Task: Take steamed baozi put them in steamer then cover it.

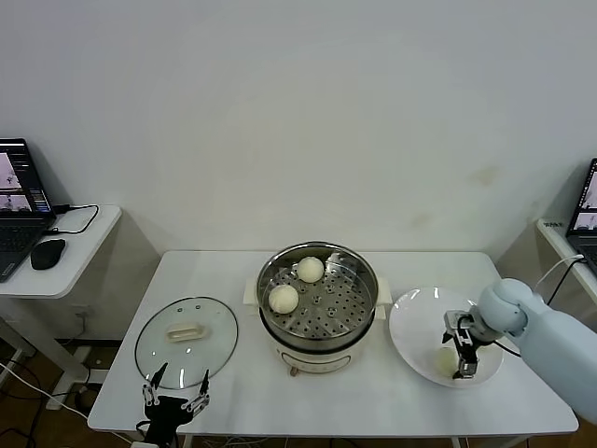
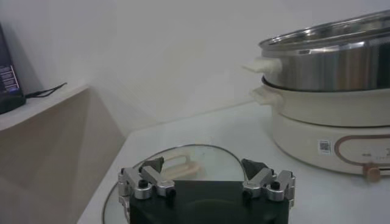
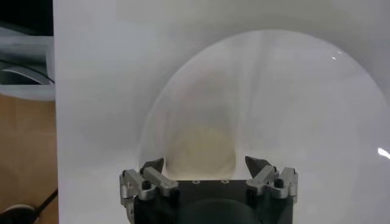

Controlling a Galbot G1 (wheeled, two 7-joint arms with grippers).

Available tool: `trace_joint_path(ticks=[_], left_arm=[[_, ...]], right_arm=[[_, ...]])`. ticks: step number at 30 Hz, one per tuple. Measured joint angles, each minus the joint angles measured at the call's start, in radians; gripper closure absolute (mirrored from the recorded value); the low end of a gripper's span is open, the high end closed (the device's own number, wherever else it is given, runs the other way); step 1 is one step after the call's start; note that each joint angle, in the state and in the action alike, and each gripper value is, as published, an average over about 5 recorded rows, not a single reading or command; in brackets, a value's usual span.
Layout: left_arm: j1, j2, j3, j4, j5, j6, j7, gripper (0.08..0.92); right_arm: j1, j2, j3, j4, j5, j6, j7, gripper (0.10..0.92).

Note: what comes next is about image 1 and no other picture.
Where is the glass lid cream handle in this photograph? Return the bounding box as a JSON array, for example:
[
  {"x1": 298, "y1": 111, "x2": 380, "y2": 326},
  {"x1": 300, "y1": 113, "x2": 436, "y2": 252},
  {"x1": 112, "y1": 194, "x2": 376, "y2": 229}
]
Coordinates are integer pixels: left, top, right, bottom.
[{"x1": 133, "y1": 296, "x2": 240, "y2": 391}]

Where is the black laptop charger cable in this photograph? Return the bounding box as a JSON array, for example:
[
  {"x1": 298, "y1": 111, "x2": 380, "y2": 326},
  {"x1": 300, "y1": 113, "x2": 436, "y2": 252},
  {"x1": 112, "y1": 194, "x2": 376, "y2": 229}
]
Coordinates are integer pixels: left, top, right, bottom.
[{"x1": 49, "y1": 203, "x2": 100, "y2": 234}]

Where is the white floor cable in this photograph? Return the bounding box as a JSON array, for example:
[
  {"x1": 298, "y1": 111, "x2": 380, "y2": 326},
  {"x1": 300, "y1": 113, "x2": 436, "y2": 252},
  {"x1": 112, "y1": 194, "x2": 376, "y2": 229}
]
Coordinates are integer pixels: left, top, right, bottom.
[{"x1": 0, "y1": 361, "x2": 90, "y2": 419}]

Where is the black computer mouse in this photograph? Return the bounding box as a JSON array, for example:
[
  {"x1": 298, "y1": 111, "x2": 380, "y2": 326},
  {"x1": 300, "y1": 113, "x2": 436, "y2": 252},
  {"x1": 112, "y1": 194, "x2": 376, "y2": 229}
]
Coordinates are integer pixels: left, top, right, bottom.
[{"x1": 29, "y1": 237, "x2": 67, "y2": 272}]

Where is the steel perforated steamer basket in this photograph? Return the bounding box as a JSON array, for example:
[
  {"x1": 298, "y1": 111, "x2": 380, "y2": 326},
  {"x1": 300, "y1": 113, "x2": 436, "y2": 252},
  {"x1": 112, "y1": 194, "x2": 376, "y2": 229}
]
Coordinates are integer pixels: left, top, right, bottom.
[{"x1": 256, "y1": 241, "x2": 379, "y2": 349}]

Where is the black laptop narrow view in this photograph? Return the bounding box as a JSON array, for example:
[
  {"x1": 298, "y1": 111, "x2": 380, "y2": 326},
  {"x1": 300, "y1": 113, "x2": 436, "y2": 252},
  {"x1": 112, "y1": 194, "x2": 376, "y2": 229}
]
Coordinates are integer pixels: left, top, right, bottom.
[{"x1": 563, "y1": 157, "x2": 597, "y2": 276}]

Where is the white steamed baozi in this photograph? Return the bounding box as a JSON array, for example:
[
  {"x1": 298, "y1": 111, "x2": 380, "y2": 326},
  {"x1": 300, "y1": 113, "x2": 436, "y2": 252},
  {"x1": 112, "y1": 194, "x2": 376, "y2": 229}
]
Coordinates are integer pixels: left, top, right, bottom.
[
  {"x1": 297, "y1": 256, "x2": 325, "y2": 284},
  {"x1": 433, "y1": 347, "x2": 457, "y2": 374},
  {"x1": 268, "y1": 284, "x2": 299, "y2": 315}
]

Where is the black laptop wide screen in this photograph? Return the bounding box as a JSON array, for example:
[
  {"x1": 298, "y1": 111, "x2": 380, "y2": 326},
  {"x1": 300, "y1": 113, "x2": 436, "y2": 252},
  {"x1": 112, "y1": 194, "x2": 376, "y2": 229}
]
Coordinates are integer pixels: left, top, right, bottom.
[{"x1": 0, "y1": 136, "x2": 57, "y2": 285}]

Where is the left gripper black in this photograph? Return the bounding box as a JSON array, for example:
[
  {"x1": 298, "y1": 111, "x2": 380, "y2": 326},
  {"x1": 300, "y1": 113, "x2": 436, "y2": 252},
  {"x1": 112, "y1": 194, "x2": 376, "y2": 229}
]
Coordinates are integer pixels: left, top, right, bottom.
[{"x1": 141, "y1": 362, "x2": 211, "y2": 445}]

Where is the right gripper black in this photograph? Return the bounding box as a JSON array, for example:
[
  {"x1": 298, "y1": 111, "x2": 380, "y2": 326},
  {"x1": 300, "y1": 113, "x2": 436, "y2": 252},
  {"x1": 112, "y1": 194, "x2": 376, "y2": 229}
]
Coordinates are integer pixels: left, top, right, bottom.
[{"x1": 440, "y1": 316, "x2": 479, "y2": 380}]

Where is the black cable with adapter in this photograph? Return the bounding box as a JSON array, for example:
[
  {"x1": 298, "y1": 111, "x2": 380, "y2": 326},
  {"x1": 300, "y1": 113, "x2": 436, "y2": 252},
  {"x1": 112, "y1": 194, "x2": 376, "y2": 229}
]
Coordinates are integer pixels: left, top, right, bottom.
[{"x1": 545, "y1": 259, "x2": 587, "y2": 307}]

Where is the white side table rounded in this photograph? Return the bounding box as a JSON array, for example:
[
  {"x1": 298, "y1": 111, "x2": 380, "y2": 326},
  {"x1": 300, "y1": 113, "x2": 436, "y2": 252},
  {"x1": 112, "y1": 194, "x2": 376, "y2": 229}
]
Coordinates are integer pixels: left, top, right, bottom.
[{"x1": 0, "y1": 203, "x2": 162, "y2": 412}]

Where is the cream electric cooker base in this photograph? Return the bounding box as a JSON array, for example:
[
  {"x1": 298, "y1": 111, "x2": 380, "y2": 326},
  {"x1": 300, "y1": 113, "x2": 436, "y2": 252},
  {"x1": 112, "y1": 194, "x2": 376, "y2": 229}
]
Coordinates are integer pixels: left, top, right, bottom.
[{"x1": 242, "y1": 274, "x2": 392, "y2": 377}]

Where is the white round plate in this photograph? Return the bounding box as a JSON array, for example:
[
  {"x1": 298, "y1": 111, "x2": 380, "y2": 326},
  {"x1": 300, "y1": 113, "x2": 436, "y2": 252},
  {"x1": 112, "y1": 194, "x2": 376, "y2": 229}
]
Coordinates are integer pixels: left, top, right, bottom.
[{"x1": 388, "y1": 285, "x2": 506, "y2": 388}]

